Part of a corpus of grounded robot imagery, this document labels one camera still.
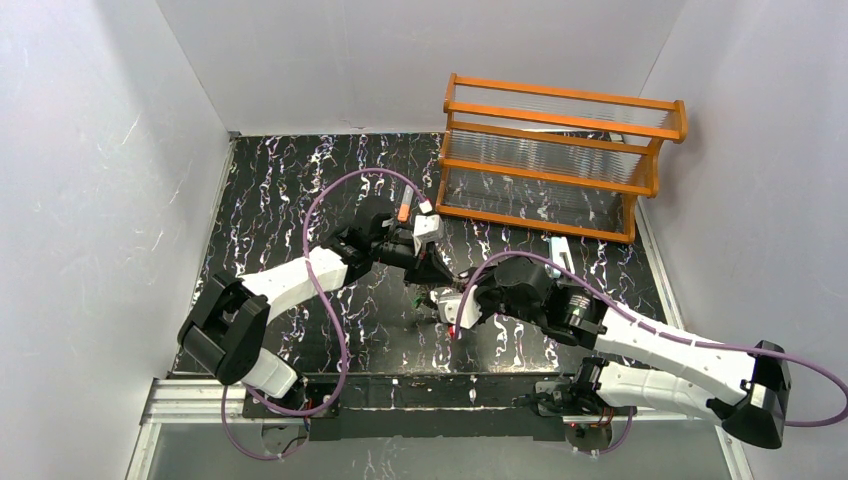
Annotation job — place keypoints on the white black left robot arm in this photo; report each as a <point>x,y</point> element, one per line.
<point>225,329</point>

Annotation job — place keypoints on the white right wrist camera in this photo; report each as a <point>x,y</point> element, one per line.
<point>460,308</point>

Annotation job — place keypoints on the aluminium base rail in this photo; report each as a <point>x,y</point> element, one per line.
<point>459,426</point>

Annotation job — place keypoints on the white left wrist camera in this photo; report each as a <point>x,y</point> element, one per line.
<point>427,226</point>

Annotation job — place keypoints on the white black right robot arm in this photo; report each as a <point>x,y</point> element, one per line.
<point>638,362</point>

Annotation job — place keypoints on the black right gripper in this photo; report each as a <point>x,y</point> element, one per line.
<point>482,297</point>

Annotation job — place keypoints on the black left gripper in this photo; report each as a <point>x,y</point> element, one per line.
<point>411,261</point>

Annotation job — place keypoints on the grey orange marker pen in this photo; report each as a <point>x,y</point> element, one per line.
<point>404,210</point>

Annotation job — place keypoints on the orange wooden two-tier shelf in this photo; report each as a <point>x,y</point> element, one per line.
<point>561,160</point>

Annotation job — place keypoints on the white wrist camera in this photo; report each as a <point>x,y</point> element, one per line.
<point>460,308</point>
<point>427,226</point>

